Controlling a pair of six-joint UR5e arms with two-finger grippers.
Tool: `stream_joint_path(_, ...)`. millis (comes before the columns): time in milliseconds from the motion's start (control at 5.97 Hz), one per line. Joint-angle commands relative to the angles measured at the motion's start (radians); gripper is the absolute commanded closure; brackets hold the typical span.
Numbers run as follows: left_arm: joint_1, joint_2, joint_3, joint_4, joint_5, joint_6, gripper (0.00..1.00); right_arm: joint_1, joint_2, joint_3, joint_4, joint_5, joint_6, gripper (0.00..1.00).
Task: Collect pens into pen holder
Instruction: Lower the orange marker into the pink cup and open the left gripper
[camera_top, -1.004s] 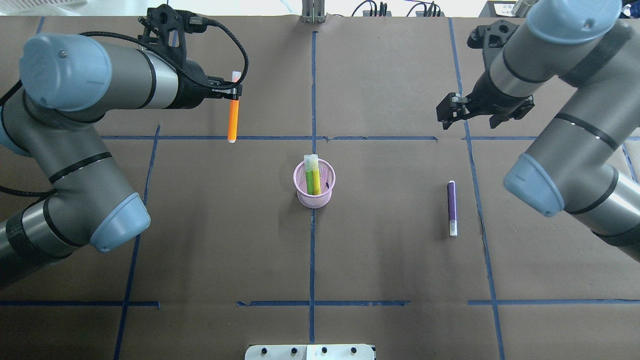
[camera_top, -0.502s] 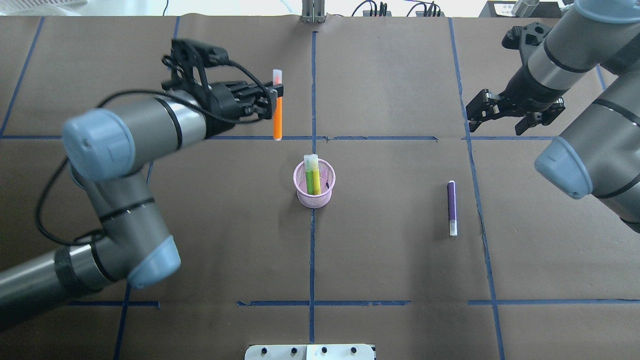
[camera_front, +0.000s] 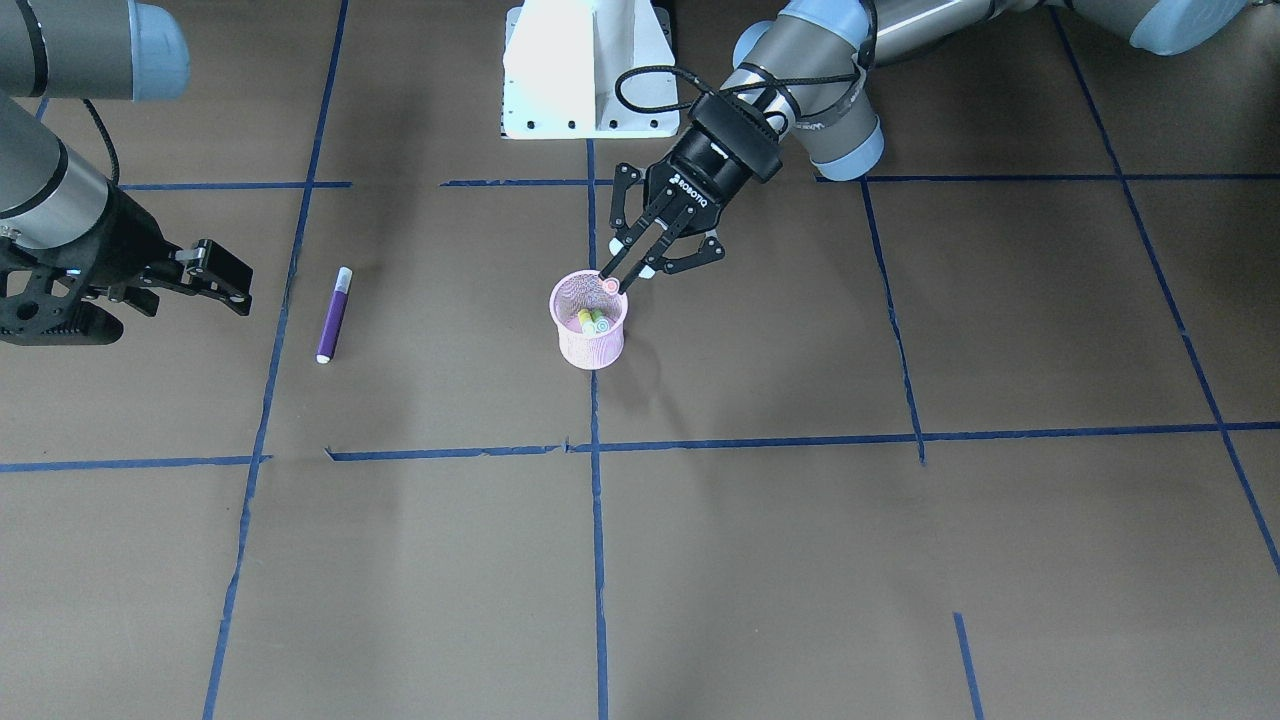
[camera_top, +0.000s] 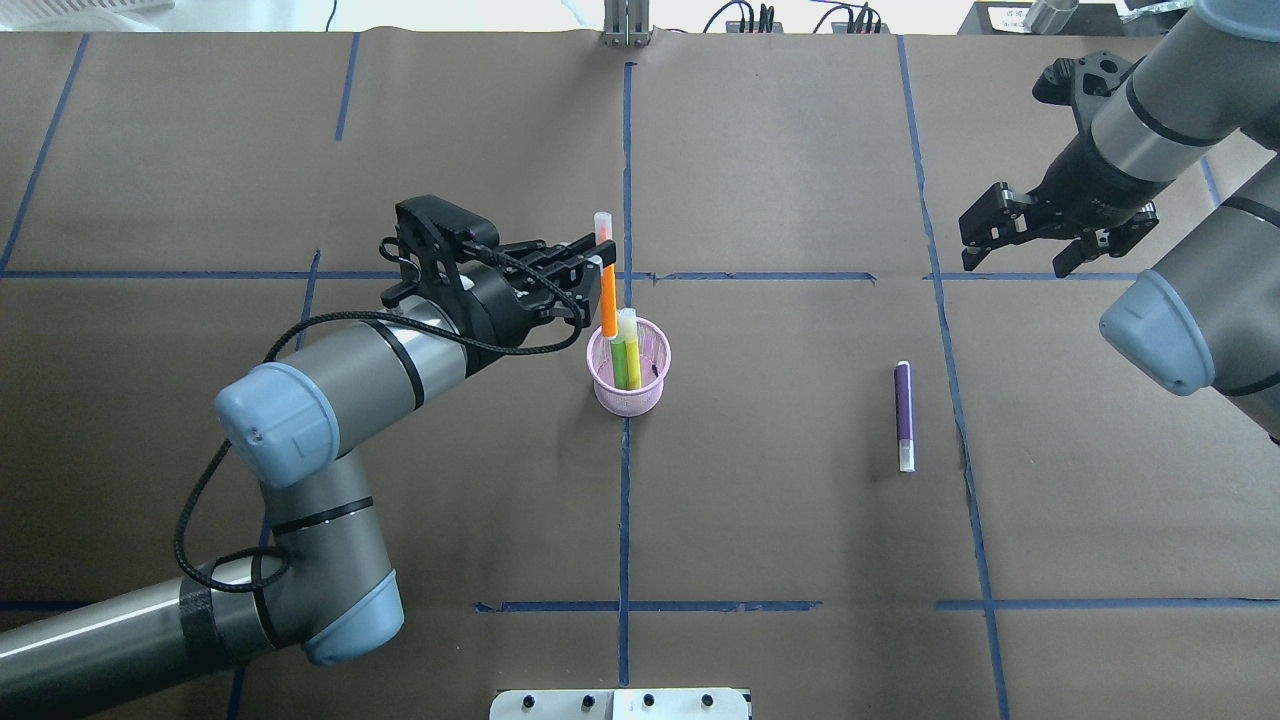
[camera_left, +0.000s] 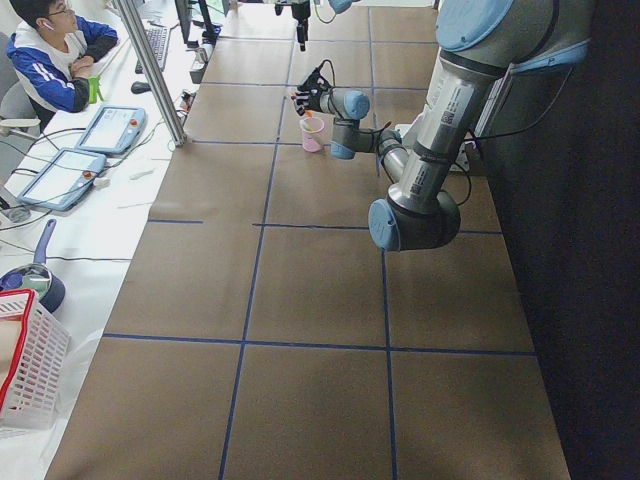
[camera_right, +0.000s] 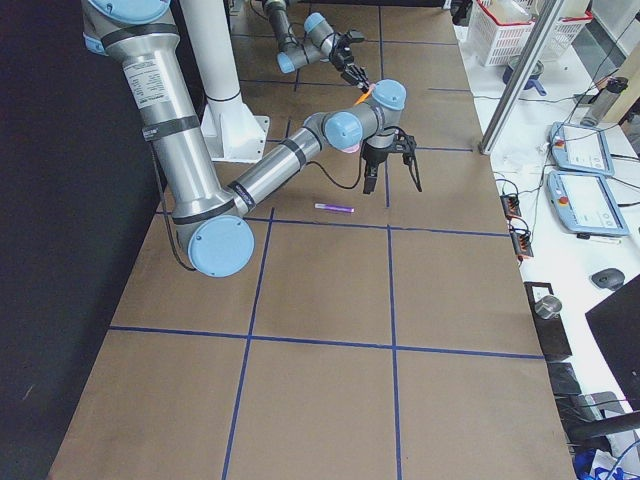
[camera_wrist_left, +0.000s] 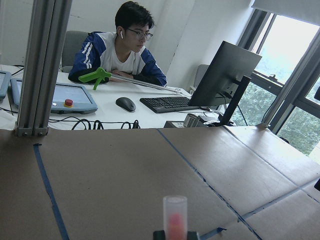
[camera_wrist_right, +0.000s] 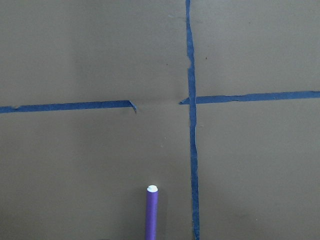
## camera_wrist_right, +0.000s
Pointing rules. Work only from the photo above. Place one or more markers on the purple highlighter pen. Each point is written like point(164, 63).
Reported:
point(152, 194)

